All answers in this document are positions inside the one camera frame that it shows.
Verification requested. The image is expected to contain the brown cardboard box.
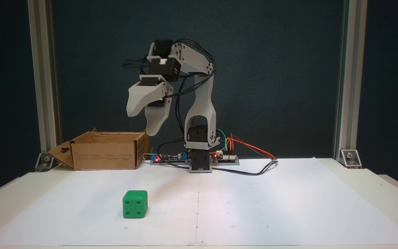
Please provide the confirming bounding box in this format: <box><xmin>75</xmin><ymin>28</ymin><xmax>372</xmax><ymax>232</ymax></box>
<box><xmin>47</xmin><ymin>128</ymin><xmax>150</xmax><ymax>170</ymax></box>

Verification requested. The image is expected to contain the green die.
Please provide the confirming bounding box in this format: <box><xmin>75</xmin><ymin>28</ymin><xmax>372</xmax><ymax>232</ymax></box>
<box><xmin>122</xmin><ymin>190</ymin><xmax>148</xmax><ymax>219</ymax></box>

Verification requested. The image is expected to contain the green wire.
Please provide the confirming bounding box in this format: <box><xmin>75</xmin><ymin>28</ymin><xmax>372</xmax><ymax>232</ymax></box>
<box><xmin>216</xmin><ymin>129</ymin><xmax>228</xmax><ymax>153</ymax></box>

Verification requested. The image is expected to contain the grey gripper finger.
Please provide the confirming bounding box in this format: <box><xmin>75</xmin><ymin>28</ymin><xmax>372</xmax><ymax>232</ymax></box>
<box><xmin>126</xmin><ymin>82</ymin><xmax>174</xmax><ymax>118</ymax></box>
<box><xmin>145</xmin><ymin>97</ymin><xmax>172</xmax><ymax>137</ymax></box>

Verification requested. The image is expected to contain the aluminium frame post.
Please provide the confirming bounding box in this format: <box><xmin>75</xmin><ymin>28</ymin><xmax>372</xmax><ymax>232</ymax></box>
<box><xmin>333</xmin><ymin>0</ymin><xmax>367</xmax><ymax>162</ymax></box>
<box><xmin>28</xmin><ymin>0</ymin><xmax>61</xmax><ymax>155</ymax></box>

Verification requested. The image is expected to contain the orange and red wire pair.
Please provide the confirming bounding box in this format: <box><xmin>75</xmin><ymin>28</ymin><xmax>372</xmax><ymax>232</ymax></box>
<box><xmin>228</xmin><ymin>133</ymin><xmax>276</xmax><ymax>160</ymax></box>

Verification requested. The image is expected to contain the metal corner bracket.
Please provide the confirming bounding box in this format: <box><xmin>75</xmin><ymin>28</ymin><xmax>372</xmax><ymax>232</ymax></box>
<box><xmin>340</xmin><ymin>149</ymin><xmax>362</xmax><ymax>169</ymax></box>
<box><xmin>35</xmin><ymin>152</ymin><xmax>55</xmax><ymax>172</ymax></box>

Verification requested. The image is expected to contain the blue circuit board red LED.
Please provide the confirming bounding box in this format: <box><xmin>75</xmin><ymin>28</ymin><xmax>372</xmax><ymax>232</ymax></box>
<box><xmin>150</xmin><ymin>152</ymin><xmax>190</xmax><ymax>165</ymax></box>

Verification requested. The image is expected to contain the black cable with white connector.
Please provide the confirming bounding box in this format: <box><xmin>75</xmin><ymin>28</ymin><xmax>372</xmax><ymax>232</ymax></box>
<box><xmin>164</xmin><ymin>158</ymin><xmax>279</xmax><ymax>176</ymax></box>

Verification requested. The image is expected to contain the circuit board with coloured wires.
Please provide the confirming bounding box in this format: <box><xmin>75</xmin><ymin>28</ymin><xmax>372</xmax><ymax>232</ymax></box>
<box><xmin>213</xmin><ymin>151</ymin><xmax>240</xmax><ymax>166</ymax></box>

